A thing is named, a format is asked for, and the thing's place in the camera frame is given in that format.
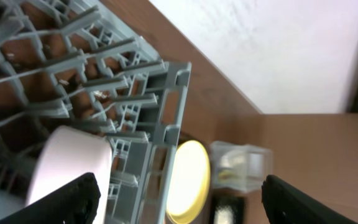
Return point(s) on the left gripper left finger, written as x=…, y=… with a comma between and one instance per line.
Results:
x=74, y=203

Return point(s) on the yellow plate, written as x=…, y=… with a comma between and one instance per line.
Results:
x=188, y=180

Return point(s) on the clear plastic bin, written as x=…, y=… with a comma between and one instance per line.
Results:
x=240, y=167

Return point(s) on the black waste tray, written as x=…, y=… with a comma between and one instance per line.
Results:
x=227, y=209

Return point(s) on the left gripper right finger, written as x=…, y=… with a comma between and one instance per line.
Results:
x=283, y=203

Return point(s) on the grey plastic dish rack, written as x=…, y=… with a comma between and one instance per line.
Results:
x=76, y=64

